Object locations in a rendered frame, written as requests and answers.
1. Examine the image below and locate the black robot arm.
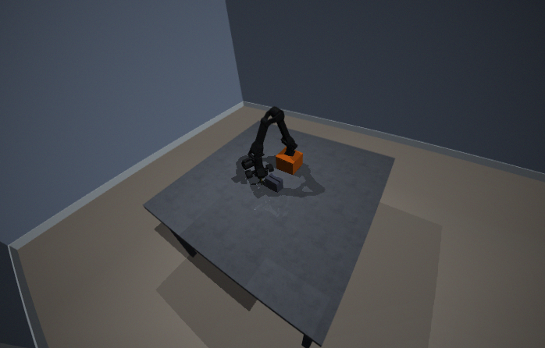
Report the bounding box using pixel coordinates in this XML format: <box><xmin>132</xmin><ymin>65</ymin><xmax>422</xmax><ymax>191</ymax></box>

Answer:
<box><xmin>241</xmin><ymin>107</ymin><xmax>297</xmax><ymax>179</ymax></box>

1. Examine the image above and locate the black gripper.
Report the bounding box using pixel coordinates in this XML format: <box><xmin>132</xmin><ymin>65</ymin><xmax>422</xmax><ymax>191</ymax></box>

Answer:
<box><xmin>245</xmin><ymin>164</ymin><xmax>274</xmax><ymax>179</ymax></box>

